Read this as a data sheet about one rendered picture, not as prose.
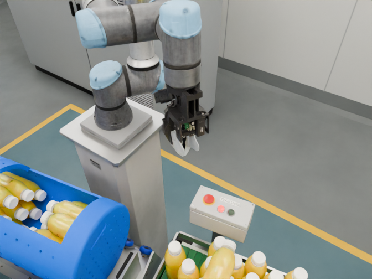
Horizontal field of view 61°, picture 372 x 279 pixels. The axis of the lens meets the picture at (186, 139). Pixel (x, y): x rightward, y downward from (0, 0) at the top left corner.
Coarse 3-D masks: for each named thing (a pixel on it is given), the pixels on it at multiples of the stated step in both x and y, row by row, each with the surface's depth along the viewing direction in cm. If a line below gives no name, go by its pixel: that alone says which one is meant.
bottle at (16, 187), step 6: (0, 174) 112; (0, 180) 109; (6, 180) 109; (12, 180) 110; (18, 180) 111; (6, 186) 108; (12, 186) 108; (18, 186) 108; (24, 186) 110; (12, 192) 107; (18, 192) 107; (18, 198) 108
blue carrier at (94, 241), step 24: (0, 168) 102; (24, 168) 112; (48, 192) 119; (72, 192) 112; (0, 216) 91; (96, 216) 89; (120, 216) 99; (0, 240) 91; (24, 240) 88; (48, 240) 86; (72, 240) 85; (96, 240) 90; (120, 240) 105; (24, 264) 90; (48, 264) 86; (72, 264) 83; (96, 264) 93
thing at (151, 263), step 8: (120, 256) 112; (152, 256) 109; (0, 264) 115; (120, 264) 110; (144, 264) 110; (152, 264) 112; (8, 272) 115; (16, 272) 112; (112, 272) 108; (144, 272) 107; (152, 272) 115
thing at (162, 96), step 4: (156, 92) 76; (160, 92) 73; (164, 92) 71; (168, 92) 69; (156, 96) 76; (160, 96) 74; (164, 96) 71; (168, 96) 69; (172, 96) 68; (156, 100) 77; (160, 100) 74; (164, 100) 72; (168, 100) 77
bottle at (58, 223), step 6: (48, 216) 96; (54, 216) 95; (60, 216) 95; (66, 216) 95; (72, 216) 96; (48, 222) 95; (54, 222) 94; (60, 222) 93; (66, 222) 93; (72, 222) 93; (48, 228) 95; (54, 228) 93; (60, 228) 93; (66, 228) 92; (54, 234) 94; (60, 234) 93
